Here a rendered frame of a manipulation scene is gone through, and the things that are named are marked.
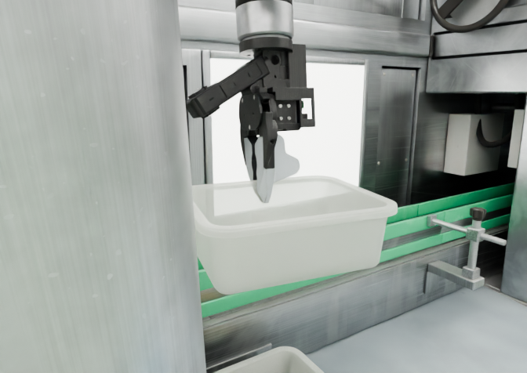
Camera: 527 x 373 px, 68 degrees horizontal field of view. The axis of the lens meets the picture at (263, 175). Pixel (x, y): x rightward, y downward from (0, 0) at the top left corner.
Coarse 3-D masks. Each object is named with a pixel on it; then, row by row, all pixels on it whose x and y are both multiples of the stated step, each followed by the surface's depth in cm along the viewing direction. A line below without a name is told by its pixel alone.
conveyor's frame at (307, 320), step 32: (416, 256) 89; (448, 256) 94; (480, 256) 102; (320, 288) 74; (352, 288) 78; (384, 288) 83; (416, 288) 89; (448, 288) 96; (224, 320) 64; (256, 320) 67; (288, 320) 71; (320, 320) 75; (352, 320) 80; (224, 352) 64
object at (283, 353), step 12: (276, 348) 63; (288, 348) 63; (252, 360) 60; (264, 360) 61; (276, 360) 62; (288, 360) 62; (300, 360) 60; (216, 372) 57; (228, 372) 58; (240, 372) 59; (252, 372) 60; (264, 372) 61; (276, 372) 62; (288, 372) 63; (300, 372) 60; (312, 372) 58
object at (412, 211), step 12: (468, 192) 111; (480, 192) 113; (492, 192) 117; (504, 192) 120; (420, 204) 100; (432, 204) 102; (444, 204) 105; (456, 204) 108; (468, 204) 112; (396, 216) 96; (408, 216) 98
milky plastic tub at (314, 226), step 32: (192, 192) 50; (224, 192) 51; (256, 192) 53; (288, 192) 55; (320, 192) 56; (352, 192) 50; (224, 224) 52; (256, 224) 36; (288, 224) 37; (320, 224) 38; (352, 224) 41; (384, 224) 43; (224, 256) 37; (256, 256) 38; (288, 256) 39; (320, 256) 41; (352, 256) 42; (224, 288) 38; (256, 288) 39
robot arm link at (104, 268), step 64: (0, 0) 6; (64, 0) 6; (128, 0) 7; (0, 64) 6; (64, 64) 6; (128, 64) 7; (0, 128) 6; (64, 128) 7; (128, 128) 8; (0, 192) 6; (64, 192) 7; (128, 192) 8; (0, 256) 7; (64, 256) 7; (128, 256) 8; (192, 256) 11; (0, 320) 7; (64, 320) 8; (128, 320) 9; (192, 320) 11
